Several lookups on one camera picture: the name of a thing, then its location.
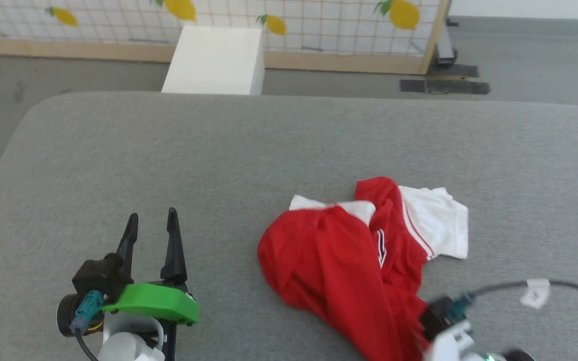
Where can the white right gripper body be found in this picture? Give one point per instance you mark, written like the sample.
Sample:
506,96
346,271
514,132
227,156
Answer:
452,343

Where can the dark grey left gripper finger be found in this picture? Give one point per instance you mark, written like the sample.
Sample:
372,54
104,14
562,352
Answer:
129,235
173,250

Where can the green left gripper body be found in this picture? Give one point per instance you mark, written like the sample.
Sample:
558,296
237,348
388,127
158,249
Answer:
153,301

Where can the red and white garment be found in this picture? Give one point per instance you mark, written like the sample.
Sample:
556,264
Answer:
349,271

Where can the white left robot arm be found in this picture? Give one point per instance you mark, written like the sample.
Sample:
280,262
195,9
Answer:
128,341

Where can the white box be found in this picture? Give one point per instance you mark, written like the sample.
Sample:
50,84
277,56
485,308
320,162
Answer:
213,62

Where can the large black floor mat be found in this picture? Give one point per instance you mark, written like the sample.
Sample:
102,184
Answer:
444,86

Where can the lemon print partition screen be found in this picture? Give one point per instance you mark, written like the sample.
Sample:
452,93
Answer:
319,25

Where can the small black floor mat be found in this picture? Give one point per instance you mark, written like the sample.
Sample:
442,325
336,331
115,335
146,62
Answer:
453,70

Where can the grey metal screen foot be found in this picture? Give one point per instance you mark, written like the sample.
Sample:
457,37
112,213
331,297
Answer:
445,47

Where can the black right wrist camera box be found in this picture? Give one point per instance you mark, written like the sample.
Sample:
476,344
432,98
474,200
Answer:
439,313

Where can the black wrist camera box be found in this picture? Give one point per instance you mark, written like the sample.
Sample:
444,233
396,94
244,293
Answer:
101,283
439,313

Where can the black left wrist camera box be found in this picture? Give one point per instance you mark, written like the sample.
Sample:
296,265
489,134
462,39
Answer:
101,283

